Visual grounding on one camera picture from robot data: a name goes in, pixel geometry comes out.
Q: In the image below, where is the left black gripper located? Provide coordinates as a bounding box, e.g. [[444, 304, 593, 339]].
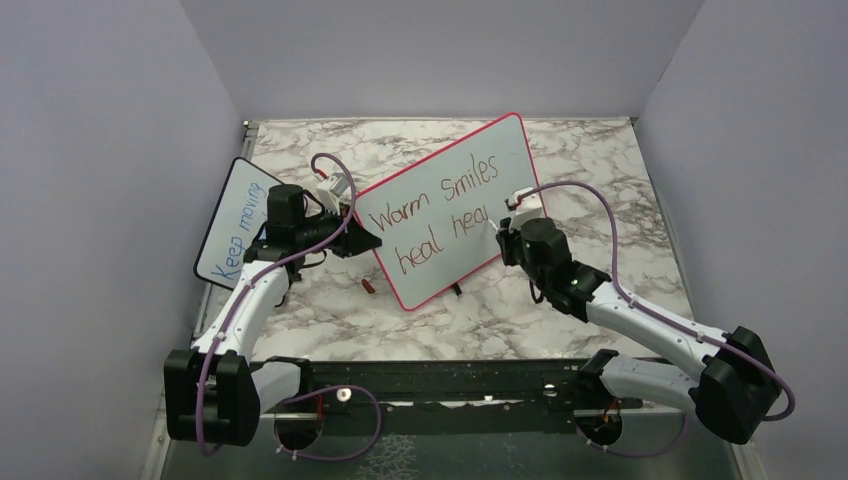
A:
[[296, 201, 380, 257]]

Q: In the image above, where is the brown marker cap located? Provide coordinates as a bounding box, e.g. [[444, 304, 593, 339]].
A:
[[361, 279, 376, 295]]

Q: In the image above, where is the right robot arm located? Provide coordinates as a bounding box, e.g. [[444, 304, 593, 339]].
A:
[[495, 218, 780, 445]]

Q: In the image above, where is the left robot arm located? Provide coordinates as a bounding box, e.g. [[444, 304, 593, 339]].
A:
[[163, 181, 382, 456]]

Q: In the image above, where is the pink framed whiteboard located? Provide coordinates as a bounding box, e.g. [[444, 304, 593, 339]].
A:
[[355, 113, 539, 311]]

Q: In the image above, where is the black framed written whiteboard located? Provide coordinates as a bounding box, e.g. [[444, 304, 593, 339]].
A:
[[193, 157, 280, 290]]

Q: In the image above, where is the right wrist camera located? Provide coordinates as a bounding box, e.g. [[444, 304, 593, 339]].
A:
[[505, 187, 545, 231]]

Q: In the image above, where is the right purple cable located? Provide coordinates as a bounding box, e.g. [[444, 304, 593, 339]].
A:
[[506, 181, 796, 423]]

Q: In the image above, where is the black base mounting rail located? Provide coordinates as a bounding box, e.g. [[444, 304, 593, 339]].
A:
[[266, 359, 642, 436]]

